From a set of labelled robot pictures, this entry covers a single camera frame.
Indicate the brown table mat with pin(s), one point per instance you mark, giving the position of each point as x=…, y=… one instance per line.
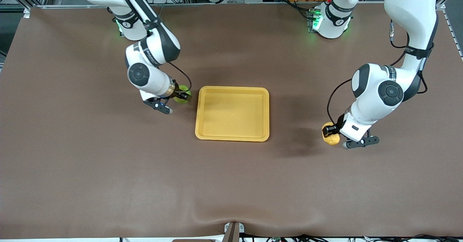
x=231, y=184

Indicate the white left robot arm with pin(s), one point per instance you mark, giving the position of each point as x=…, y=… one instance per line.
x=369, y=101

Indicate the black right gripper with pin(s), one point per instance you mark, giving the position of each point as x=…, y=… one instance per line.
x=179, y=93

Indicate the green apple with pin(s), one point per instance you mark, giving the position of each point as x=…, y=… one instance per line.
x=183, y=88

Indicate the yellow potato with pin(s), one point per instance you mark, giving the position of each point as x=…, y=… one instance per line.
x=331, y=140

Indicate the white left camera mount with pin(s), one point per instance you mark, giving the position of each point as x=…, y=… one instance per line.
x=352, y=133

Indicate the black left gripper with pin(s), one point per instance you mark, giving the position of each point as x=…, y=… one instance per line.
x=335, y=127

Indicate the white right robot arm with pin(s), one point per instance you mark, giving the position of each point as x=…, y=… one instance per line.
x=152, y=79

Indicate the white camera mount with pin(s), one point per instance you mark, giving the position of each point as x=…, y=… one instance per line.
x=352, y=133
x=148, y=95

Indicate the yellow plastic tray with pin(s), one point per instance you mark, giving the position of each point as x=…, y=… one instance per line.
x=231, y=113

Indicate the metal table clamp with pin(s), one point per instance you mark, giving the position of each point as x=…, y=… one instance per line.
x=233, y=233

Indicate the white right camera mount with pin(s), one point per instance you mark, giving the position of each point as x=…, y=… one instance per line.
x=148, y=95

